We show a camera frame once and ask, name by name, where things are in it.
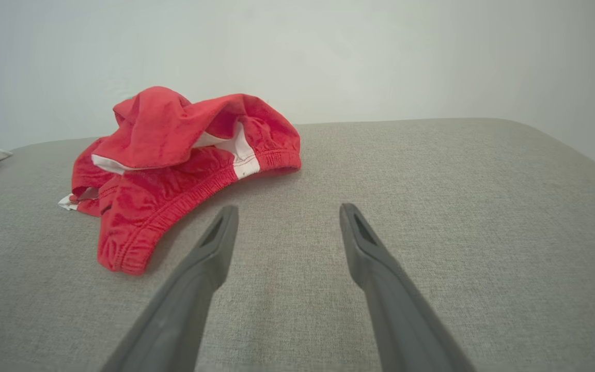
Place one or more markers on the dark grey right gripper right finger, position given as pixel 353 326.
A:
pixel 401 310

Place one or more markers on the red shorts with white stripe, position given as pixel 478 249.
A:
pixel 163 134

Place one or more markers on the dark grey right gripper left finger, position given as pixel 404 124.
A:
pixel 189 299

